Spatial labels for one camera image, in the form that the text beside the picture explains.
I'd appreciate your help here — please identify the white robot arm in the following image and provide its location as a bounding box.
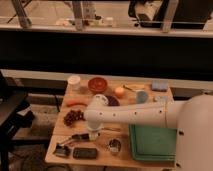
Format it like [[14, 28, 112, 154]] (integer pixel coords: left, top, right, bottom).
[[84, 94, 213, 171]]

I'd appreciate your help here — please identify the bunch of red grapes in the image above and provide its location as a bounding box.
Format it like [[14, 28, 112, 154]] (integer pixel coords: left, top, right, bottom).
[[63, 110, 84, 126]]

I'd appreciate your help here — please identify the black rectangular sponge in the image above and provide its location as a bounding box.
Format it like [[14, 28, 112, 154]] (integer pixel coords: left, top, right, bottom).
[[73, 148, 98, 159]]

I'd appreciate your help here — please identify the green plastic tray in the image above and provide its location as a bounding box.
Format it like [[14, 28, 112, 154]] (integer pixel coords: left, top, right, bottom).
[[129, 125, 176, 162]]

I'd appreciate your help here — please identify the purple bowl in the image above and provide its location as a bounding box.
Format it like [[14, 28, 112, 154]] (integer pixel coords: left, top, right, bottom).
[[107, 96, 120, 106]]

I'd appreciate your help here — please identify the blue plastic cup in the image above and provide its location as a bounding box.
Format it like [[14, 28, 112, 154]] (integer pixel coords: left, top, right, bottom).
[[136, 91, 148, 104]]

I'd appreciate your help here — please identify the wooden spoon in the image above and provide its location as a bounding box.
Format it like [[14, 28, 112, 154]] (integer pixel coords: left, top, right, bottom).
[[122, 85, 145, 92]]

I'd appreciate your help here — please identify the black dish brush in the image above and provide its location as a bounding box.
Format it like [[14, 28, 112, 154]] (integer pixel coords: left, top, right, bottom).
[[53, 133, 90, 157]]

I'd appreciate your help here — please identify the red bowl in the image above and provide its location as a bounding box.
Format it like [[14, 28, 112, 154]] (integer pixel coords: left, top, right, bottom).
[[88, 77, 108, 94]]

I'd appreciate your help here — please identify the orange fruit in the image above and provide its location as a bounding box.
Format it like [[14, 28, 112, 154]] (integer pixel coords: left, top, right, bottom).
[[114, 87, 124, 98]]

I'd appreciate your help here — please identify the orange carrot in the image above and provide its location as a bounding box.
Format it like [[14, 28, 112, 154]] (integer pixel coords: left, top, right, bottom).
[[66, 100, 87, 107]]

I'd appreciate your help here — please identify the white plastic cup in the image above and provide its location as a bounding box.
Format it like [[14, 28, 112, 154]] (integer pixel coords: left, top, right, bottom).
[[67, 75, 81, 90]]

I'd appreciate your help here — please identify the metal fork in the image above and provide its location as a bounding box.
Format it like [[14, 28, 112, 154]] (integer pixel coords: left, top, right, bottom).
[[101, 127, 121, 132]]

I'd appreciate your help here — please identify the small metal cup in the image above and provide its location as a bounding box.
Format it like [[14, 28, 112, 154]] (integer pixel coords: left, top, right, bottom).
[[108, 139, 121, 155]]

